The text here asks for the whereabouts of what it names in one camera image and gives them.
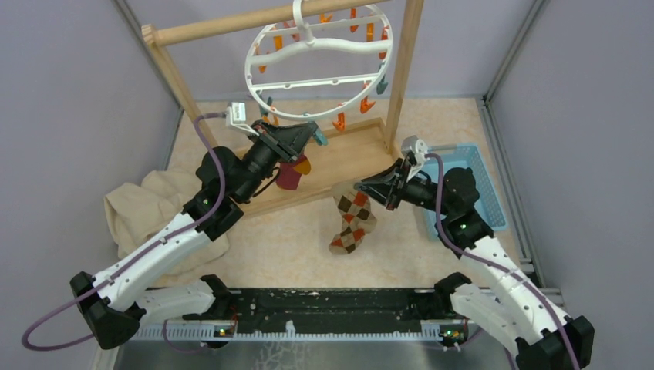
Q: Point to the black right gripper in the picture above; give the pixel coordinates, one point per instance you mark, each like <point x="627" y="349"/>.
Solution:
<point x="387" y="183"/>

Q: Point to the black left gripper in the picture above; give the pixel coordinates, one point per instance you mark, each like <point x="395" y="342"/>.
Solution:
<point x="286" y="142"/>

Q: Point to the purple red striped sock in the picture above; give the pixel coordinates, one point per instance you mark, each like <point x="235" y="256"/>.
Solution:
<point x="290" y="174"/>

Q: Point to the beige argyle sock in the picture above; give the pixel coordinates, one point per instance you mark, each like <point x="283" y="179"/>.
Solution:
<point x="357" y="219"/>

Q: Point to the teal clothes clip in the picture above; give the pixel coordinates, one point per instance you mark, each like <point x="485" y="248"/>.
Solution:
<point x="320" y="138"/>
<point x="382" y="85"/>

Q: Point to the wooden hanger stand frame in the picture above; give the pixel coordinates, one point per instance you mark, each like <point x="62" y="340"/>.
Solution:
<point x="353" y="150"/>

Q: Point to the orange front clothes clip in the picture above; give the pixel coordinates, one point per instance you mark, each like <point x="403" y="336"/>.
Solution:
<point x="340" y="123"/>

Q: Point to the light blue plastic basket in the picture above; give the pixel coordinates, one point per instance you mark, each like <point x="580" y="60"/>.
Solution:
<point x="466" y="156"/>

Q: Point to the white round clip hanger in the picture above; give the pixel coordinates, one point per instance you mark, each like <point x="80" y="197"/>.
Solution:
<point x="313" y="67"/>

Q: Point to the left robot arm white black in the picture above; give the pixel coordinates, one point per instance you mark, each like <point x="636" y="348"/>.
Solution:
<point x="119" y="300"/>

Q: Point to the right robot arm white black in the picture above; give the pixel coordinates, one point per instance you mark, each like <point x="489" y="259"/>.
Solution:
<point x="533" y="330"/>

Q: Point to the orange right clothes clip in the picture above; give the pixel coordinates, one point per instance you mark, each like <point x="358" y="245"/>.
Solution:
<point x="365" y="104"/>

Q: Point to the beige crumpled cloth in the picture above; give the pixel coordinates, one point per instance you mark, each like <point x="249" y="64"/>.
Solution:
<point x="135" y="212"/>

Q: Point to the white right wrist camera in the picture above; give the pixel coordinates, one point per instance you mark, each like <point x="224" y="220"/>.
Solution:
<point x="414" y="151"/>

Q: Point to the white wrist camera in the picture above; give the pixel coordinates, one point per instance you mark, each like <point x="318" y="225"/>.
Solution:
<point x="236" y="119"/>
<point x="414" y="151"/>

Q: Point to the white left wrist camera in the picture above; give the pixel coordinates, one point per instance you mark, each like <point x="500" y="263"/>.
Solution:
<point x="236" y="119"/>

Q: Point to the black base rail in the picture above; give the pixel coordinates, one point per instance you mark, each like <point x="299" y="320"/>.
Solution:
<point x="285" y="314"/>

